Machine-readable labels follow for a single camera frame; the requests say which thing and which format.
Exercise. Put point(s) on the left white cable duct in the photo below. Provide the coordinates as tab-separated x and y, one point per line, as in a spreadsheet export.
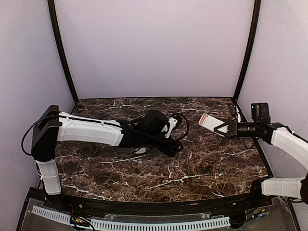
51	214

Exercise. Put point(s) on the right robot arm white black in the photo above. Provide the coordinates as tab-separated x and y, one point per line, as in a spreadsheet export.
276	134

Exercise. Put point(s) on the white remote control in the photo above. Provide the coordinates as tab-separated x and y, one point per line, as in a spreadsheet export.
207	121

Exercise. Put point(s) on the white battery cover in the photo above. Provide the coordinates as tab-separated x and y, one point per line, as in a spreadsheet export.
140	151

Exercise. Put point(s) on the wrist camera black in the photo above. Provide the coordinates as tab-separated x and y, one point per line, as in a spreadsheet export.
233	110
154	121

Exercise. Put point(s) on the left black frame post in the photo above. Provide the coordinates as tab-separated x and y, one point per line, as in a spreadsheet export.
60	49

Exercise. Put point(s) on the right white cable duct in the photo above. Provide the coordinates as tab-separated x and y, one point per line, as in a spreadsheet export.
103	225

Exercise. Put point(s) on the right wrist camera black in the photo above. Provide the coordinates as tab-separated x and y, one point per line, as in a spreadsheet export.
233	110

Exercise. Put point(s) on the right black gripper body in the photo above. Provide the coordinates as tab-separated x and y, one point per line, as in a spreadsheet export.
231	129

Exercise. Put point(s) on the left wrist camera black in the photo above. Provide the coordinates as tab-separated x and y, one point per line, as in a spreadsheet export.
154	121

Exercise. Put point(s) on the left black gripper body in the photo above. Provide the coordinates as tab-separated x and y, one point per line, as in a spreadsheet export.
173	148

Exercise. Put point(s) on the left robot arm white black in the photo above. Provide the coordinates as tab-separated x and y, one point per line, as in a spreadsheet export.
55	126

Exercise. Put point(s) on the black frame post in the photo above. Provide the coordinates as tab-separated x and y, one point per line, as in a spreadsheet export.
248	50
60	49

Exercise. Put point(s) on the right black frame post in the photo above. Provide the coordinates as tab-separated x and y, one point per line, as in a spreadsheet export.
248	50

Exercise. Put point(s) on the black curved front rail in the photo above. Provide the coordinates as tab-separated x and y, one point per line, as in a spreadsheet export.
233	206

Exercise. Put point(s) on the white cable duct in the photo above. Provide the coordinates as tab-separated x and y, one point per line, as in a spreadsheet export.
103	225
51	214

